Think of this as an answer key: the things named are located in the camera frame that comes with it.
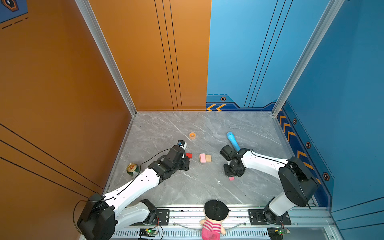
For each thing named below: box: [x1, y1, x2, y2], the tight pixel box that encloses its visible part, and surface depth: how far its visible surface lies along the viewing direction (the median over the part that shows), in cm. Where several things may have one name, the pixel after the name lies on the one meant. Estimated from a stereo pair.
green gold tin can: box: [126, 162, 140, 177], surface depth 82 cm
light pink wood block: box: [200, 153, 206, 164], surface depth 94 cm
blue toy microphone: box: [226, 131, 241, 152], surface depth 102 cm
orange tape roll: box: [189, 132, 197, 140], surface depth 107 cm
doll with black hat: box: [199, 200, 230, 240], surface depth 69 cm
